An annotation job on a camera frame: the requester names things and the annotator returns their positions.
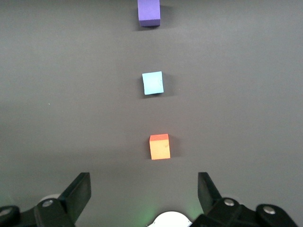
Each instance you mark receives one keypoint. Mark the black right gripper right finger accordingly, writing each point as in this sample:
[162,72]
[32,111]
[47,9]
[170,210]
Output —
[217,208]

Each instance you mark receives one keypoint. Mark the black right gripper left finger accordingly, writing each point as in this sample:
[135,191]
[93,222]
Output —
[71,201]

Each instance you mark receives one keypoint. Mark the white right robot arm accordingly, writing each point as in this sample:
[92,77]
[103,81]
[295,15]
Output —
[169,220]

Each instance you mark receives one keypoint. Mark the purple foam block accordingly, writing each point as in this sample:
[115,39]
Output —
[149,11]

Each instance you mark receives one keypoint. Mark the light blue foam block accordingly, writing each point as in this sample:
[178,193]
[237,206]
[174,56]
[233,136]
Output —
[153,83]

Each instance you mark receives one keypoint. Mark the orange foam block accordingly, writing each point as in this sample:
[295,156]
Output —
[160,147]

